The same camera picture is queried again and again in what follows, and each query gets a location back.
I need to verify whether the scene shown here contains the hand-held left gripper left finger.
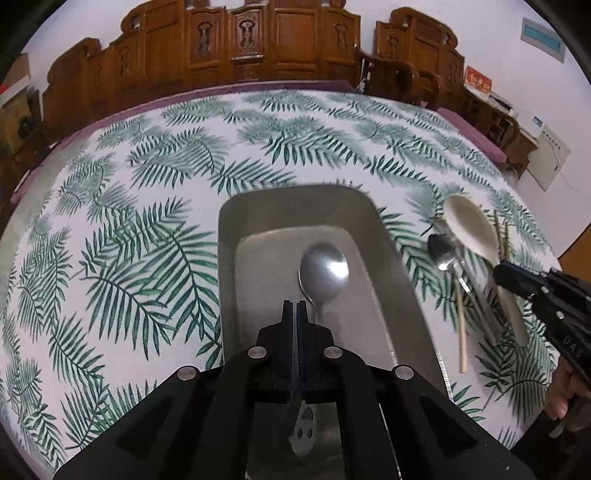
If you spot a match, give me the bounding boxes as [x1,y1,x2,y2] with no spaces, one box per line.
[53,300,294,480]

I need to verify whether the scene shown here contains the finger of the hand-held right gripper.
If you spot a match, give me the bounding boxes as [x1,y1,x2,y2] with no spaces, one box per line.
[492,261,561,308]

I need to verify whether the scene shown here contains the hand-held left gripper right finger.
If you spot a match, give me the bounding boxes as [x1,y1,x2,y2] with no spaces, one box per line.
[297,300,536,480]

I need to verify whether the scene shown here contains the stainless steel fork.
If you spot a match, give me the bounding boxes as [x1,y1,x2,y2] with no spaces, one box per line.
[434,217,503,346]

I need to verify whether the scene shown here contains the large stainless steel spoon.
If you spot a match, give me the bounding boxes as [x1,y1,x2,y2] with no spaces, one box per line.
[288,243,349,459]

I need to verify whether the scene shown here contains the white ceramic spoon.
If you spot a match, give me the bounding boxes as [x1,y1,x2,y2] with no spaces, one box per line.
[443,194,529,347]

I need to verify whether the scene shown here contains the light wooden chopstick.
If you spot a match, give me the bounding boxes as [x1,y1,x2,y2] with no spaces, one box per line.
[455,277,468,374]

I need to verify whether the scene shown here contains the stainless steel rectangular tray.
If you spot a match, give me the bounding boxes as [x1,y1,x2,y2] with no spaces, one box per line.
[217,184,458,480]

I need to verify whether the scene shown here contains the person's right hand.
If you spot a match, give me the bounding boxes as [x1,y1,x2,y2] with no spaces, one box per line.
[546,357,578,420]

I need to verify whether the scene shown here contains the person's dark clothing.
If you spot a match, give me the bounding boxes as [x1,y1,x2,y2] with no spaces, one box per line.
[505,397,591,469]

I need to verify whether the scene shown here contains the white papers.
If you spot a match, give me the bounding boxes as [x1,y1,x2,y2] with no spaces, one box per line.
[489,91,516,116]

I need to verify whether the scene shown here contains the green leaf print tablecloth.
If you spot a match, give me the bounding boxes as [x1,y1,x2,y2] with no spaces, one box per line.
[0,90,561,467]

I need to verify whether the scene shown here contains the red box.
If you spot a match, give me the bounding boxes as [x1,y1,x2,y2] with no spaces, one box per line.
[463,66,494,97]

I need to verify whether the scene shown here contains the carved wooden armchair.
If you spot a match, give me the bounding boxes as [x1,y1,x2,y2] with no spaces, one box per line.
[360,7,467,112]

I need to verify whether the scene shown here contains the carved wooden bench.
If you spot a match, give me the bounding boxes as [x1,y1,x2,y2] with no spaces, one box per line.
[39,0,363,134]

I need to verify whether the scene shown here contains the cardboard box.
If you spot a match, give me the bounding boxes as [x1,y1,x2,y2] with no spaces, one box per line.
[0,53,44,155]

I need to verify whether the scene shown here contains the white wall panel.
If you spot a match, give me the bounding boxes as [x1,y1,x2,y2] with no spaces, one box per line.
[526,124,572,192]

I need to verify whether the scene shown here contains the teal wall sign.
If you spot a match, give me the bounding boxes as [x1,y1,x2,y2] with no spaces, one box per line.
[521,16,566,63]

